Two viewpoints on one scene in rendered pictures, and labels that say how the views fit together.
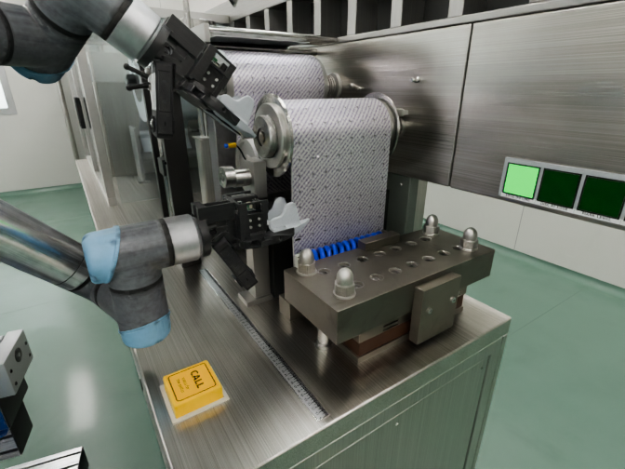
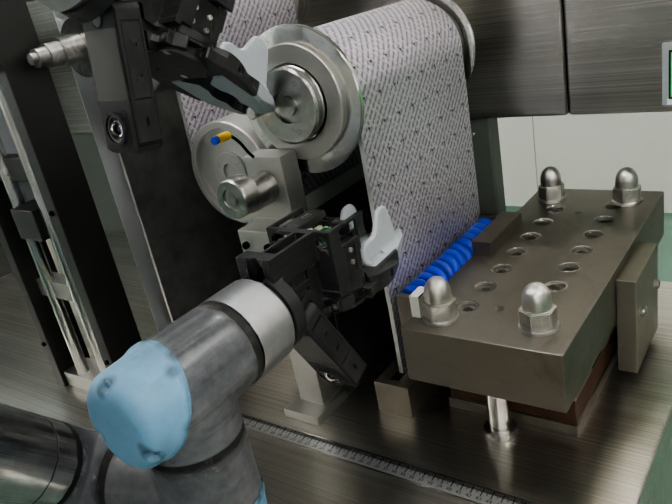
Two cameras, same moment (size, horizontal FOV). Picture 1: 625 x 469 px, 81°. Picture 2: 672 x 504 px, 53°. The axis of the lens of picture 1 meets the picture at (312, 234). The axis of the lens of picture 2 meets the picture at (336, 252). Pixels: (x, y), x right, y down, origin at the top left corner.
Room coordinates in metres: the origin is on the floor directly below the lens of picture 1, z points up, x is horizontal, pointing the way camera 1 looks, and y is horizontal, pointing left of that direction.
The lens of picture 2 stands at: (0.04, 0.27, 1.36)
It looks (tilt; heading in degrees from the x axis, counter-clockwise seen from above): 22 degrees down; 343
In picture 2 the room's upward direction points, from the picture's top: 11 degrees counter-clockwise
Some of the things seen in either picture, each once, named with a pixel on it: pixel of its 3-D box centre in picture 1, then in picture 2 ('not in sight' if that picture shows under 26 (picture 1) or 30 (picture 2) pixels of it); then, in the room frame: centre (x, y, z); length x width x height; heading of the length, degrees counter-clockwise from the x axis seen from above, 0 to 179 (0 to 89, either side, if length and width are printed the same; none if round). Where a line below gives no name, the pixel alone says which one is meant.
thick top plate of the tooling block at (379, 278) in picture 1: (394, 273); (550, 274); (0.62, -0.16, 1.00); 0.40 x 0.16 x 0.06; 124
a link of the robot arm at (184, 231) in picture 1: (182, 237); (244, 327); (0.53, 0.21, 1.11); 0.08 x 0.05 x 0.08; 34
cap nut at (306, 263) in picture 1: (306, 260); (438, 297); (0.57, 0.01, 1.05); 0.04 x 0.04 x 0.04
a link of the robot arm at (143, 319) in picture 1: (137, 304); (193, 486); (0.50, 0.28, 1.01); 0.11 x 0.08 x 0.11; 51
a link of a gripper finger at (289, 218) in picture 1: (290, 217); (383, 233); (0.62, 0.04, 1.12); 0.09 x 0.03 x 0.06; 122
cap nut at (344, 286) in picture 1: (344, 281); (537, 305); (0.50, -0.05, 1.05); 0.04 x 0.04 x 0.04
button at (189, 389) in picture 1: (192, 387); not in sight; (0.42, 0.18, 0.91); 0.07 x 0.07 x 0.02; 34
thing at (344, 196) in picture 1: (342, 200); (428, 183); (0.70, -0.06, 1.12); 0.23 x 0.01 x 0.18; 124
